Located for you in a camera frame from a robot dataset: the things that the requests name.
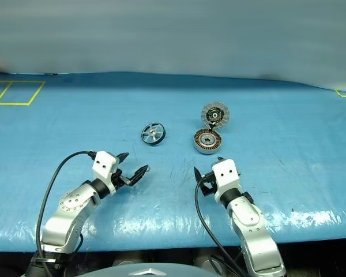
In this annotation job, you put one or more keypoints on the dark rounded shape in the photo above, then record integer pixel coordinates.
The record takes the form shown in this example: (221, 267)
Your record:
(209, 261)
(124, 261)

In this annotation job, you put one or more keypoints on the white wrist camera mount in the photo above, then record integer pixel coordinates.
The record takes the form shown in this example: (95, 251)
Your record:
(226, 173)
(103, 163)

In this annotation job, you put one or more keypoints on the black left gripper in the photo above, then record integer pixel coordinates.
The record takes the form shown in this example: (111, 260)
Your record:
(118, 179)

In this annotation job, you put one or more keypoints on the blue plastic table cover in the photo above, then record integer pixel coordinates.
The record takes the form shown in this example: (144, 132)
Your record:
(75, 130)

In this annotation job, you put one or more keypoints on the finned motor end cap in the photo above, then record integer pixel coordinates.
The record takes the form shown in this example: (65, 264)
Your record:
(222, 115)

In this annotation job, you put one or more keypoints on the copper wound motor stator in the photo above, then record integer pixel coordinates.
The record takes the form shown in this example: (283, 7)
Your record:
(202, 145)

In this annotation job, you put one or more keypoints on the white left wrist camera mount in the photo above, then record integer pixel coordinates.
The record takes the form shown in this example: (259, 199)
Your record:
(103, 163)

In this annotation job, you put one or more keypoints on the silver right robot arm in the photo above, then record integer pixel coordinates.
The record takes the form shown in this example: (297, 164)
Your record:
(251, 225)

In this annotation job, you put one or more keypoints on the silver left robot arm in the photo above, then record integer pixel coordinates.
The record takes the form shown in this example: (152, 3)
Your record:
(72, 205)

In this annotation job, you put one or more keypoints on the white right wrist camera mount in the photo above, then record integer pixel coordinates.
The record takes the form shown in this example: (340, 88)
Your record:
(226, 173)

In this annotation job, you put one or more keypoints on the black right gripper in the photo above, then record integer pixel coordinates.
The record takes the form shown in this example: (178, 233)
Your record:
(209, 183)

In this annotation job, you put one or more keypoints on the grey robot torso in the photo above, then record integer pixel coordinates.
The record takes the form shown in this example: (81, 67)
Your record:
(150, 271)

